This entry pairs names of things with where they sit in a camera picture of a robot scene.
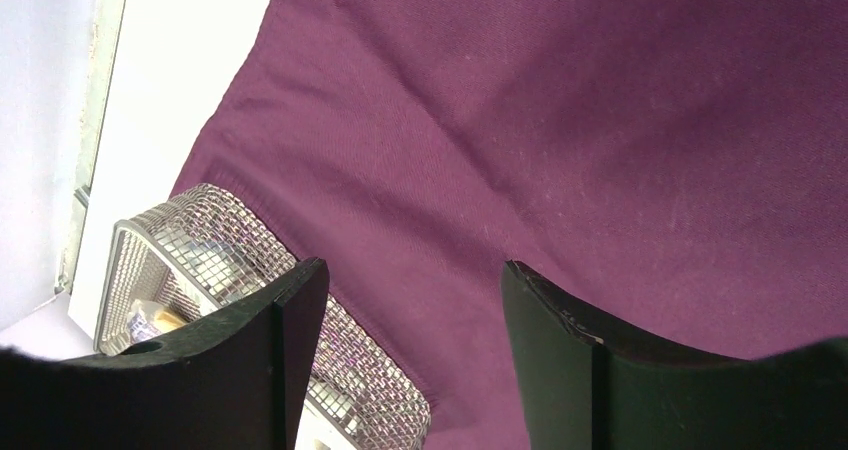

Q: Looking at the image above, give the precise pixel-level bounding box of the wire mesh instrument tray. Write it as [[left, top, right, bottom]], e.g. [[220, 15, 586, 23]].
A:
[[94, 184, 431, 449]]

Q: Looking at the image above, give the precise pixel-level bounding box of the aluminium frame rail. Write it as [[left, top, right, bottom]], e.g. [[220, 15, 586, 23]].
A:
[[54, 0, 126, 294]]

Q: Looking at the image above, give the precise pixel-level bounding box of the purple cloth wrap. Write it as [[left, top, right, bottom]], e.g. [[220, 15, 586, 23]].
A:
[[174, 0, 847, 449]]

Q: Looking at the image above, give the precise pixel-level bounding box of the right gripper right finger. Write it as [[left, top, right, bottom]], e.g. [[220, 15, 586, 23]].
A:
[[501, 261, 847, 449]]

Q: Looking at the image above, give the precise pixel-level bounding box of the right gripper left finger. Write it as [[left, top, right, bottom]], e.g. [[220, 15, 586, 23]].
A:
[[1, 258, 329, 449]]

